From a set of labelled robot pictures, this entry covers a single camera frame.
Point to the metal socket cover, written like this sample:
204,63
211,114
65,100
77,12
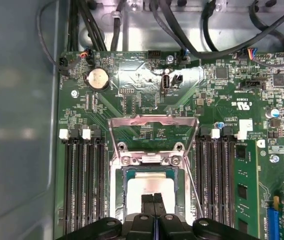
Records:
182,120

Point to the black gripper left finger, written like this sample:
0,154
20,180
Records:
139,227

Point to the RAM slot with white clip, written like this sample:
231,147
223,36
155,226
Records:
69,187
212,187
91,187

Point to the RAM slot with black clip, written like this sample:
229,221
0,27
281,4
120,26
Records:
101,187
223,187
200,187
80,187

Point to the silver CPU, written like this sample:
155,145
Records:
137,192

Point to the silver blue capacitor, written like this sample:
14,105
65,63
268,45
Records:
274,113

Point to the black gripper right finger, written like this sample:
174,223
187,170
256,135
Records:
172,227

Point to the CPU socket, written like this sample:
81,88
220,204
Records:
114,187

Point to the green motherboard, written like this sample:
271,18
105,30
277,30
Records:
207,100

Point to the black open PC case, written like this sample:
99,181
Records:
19,125

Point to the silver coin battery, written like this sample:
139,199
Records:
97,79

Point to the silver motherboard screw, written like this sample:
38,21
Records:
274,158
170,59
75,94

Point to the silver USB port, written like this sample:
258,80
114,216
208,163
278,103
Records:
166,82

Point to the blue expansion slot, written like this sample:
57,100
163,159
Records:
272,225

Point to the green RAM stick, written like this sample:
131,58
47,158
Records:
247,175

